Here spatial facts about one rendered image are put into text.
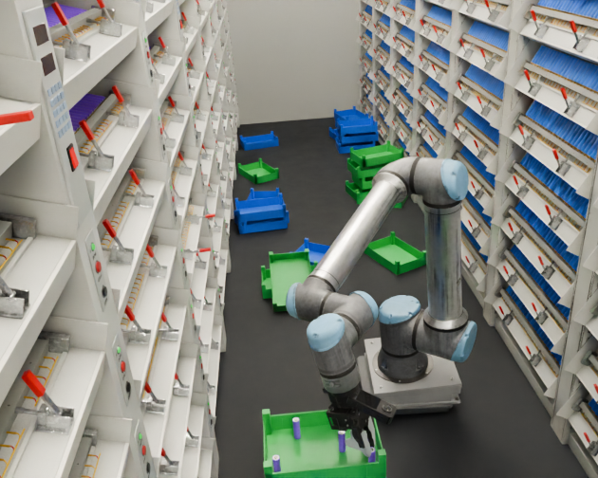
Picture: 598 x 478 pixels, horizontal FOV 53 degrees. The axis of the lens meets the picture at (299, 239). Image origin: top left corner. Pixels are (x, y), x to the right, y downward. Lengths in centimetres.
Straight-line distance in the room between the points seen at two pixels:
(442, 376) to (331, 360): 97
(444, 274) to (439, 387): 49
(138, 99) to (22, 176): 70
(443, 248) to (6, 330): 145
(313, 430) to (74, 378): 94
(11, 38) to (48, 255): 26
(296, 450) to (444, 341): 69
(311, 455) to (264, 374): 94
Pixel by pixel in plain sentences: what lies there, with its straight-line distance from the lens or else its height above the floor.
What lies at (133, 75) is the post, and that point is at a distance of 150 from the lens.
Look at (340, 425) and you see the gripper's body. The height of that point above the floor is 55.
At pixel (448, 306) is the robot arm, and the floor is 50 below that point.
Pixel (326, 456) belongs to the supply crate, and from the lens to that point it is 166.
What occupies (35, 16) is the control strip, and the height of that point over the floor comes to 155.
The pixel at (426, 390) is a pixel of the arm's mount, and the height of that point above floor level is 13.
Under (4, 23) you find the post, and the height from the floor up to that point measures 155.
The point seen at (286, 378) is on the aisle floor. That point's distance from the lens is 252.
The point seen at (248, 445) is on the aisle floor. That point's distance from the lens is 227.
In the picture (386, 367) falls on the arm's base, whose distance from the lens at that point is 231.
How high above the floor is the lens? 162
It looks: 27 degrees down
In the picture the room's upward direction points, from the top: 4 degrees counter-clockwise
